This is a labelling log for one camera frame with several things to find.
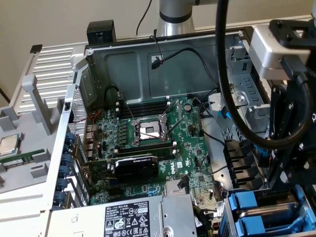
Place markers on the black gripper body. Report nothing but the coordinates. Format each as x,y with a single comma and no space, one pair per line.
312,103

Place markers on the hard disk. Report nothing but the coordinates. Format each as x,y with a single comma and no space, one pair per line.
247,201

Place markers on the blue disk carrier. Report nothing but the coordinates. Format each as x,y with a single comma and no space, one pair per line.
251,224

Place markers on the black plastic fin shroud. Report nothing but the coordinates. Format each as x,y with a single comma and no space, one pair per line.
237,158

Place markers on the coin cell battery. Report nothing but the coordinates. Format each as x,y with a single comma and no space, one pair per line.
188,106

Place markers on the green Dell motherboard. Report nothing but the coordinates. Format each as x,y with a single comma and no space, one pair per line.
187,148

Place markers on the CPU socket cover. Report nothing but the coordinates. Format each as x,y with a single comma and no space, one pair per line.
178,109

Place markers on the silver chipset heat sink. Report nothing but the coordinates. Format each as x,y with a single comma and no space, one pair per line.
172,187

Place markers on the CPU socket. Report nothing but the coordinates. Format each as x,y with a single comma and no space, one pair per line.
148,130

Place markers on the grey power supply unit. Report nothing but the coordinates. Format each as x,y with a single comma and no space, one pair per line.
177,212

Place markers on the black graphics card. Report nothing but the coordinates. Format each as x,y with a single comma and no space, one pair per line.
138,170

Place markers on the open Dell PC case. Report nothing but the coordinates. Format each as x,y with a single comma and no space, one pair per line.
128,74

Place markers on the black box behind case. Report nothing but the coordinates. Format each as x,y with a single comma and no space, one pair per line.
101,29

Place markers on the grey parts rack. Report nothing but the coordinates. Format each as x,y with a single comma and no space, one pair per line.
34,140

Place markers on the green RAM stick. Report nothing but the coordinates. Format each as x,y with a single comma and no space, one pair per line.
17,160

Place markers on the silver CPU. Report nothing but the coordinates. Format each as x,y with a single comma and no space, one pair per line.
8,145

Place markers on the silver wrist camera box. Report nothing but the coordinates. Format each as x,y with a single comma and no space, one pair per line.
266,56

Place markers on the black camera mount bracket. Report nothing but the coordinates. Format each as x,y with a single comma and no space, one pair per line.
291,32

